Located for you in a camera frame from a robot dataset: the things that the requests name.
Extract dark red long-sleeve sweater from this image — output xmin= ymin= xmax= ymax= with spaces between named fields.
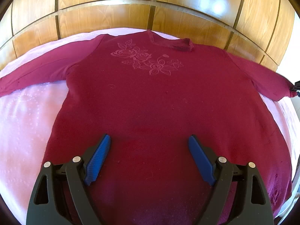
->
xmin=1 ymin=31 xmax=296 ymax=224

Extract pink bedspread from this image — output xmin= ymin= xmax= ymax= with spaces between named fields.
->
xmin=1 ymin=28 xmax=299 ymax=224

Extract wooden wardrobe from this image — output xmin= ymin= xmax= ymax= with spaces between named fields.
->
xmin=1 ymin=0 xmax=296 ymax=70

